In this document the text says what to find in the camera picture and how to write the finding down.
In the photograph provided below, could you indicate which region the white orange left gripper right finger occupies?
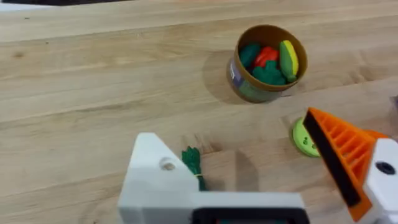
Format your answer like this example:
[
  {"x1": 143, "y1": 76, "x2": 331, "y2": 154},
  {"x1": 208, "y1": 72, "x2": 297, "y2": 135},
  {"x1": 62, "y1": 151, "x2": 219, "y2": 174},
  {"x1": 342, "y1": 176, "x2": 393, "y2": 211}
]
[{"x1": 302, "y1": 107, "x2": 398, "y2": 224}]

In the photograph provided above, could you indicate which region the bare white left gripper left finger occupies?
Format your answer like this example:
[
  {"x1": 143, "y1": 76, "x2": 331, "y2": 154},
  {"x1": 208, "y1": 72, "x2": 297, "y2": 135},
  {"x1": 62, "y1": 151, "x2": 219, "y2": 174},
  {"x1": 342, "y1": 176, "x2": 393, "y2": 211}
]
[{"x1": 117, "y1": 132, "x2": 200, "y2": 224}]

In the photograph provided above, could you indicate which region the green toy vegetable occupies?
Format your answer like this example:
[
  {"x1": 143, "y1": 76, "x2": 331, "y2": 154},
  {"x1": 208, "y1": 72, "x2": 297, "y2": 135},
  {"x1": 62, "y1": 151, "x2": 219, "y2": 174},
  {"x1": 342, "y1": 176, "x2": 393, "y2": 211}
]
[{"x1": 181, "y1": 146, "x2": 207, "y2": 192}]

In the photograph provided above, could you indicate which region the green disc with holes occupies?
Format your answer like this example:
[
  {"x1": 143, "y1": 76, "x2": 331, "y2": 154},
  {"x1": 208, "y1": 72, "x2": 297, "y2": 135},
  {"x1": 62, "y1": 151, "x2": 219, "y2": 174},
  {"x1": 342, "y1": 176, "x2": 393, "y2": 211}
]
[{"x1": 291, "y1": 117, "x2": 321, "y2": 158}]

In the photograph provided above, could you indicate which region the brown tub of toy vegetables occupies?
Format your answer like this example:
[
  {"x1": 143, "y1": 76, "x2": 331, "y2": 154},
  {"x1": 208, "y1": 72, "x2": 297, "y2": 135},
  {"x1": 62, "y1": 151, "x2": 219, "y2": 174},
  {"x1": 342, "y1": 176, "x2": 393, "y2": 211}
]
[{"x1": 226, "y1": 24, "x2": 308, "y2": 104}]

